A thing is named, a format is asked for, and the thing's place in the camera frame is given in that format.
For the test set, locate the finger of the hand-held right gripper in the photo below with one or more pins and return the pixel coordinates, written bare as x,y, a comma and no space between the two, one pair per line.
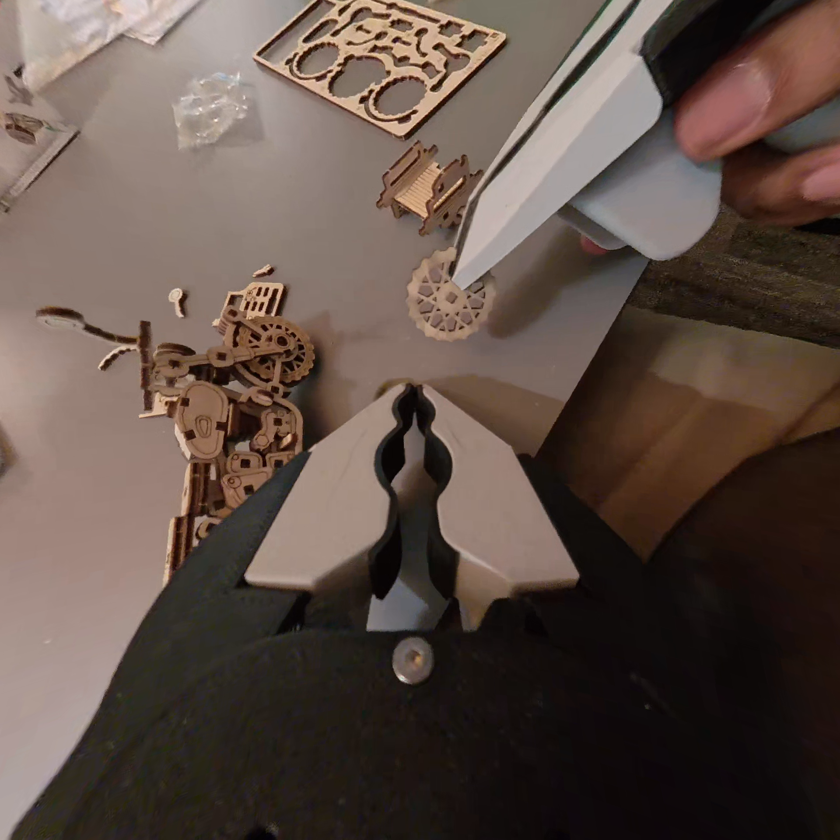
558,157
646,19

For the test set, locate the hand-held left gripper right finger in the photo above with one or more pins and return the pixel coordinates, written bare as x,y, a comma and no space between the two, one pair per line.
499,518

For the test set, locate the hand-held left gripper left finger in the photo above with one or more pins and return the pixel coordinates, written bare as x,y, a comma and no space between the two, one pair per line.
321,518

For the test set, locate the wooden gear wheel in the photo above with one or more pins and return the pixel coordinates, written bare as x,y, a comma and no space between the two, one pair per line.
450,330

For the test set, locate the grey desk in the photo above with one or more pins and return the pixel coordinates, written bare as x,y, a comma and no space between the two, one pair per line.
98,249

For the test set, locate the person's right hand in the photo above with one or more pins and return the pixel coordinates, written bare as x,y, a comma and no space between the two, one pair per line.
787,79

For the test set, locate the wooden sheet with three holes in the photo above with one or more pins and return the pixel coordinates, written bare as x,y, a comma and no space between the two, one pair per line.
453,72

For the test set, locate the wooden ribbed seat part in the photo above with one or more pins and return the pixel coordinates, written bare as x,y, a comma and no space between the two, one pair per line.
420,184

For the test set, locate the wooden motorcycle model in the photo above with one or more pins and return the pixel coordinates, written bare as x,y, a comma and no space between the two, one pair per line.
203,420

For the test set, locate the wooden grille panel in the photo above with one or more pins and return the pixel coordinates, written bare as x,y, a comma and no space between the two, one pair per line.
259,298

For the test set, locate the tiny wooden piece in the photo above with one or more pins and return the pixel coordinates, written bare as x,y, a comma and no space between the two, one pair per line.
264,270

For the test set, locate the small key-shaped wooden piece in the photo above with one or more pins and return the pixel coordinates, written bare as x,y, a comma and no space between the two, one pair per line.
176,298

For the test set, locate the clear plastic bag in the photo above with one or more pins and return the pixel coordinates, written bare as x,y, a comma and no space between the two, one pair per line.
210,111

